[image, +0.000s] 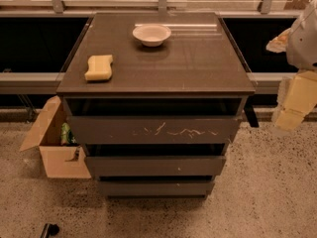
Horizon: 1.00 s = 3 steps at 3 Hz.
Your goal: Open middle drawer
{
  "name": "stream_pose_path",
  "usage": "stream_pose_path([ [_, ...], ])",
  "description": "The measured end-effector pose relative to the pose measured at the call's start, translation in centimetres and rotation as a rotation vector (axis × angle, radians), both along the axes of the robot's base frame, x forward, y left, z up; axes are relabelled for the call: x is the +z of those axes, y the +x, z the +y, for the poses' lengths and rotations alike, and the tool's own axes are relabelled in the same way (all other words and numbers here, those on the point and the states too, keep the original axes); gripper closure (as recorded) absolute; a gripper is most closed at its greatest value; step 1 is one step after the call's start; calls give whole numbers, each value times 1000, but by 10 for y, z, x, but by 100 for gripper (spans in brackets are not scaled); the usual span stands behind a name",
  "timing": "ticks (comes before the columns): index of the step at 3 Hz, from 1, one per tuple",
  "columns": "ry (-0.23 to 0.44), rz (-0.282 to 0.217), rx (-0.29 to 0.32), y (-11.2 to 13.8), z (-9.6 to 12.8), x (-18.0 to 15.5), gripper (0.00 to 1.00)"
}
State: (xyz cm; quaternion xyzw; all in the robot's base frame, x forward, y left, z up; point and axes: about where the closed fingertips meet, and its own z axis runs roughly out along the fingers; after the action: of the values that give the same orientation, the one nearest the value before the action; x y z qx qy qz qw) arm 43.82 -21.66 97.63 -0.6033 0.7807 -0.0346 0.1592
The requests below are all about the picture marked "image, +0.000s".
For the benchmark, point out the open cardboard box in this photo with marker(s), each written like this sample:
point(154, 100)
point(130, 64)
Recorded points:
point(60, 161)

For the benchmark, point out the grey drawer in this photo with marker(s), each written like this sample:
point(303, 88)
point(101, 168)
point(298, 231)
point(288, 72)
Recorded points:
point(158, 166)
point(190, 188)
point(96, 130)

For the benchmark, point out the yellow sponge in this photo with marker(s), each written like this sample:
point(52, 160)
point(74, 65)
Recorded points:
point(99, 68)

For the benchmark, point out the dark grey drawer cabinet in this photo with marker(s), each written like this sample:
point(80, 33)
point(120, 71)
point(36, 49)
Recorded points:
point(197, 72)

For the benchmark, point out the black object on floor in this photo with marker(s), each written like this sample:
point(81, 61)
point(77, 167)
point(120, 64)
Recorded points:
point(49, 230)

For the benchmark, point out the grey top drawer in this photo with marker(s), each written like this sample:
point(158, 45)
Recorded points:
point(96, 130)

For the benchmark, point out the green snack bag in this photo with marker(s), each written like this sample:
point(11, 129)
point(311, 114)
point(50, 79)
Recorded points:
point(66, 136)

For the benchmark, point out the white ceramic bowl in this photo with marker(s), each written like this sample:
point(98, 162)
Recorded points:
point(152, 35)

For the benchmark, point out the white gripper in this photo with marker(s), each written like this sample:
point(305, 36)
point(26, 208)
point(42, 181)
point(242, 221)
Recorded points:
point(304, 45)

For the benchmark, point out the grey bottom drawer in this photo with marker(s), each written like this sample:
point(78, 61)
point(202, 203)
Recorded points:
point(190, 188)

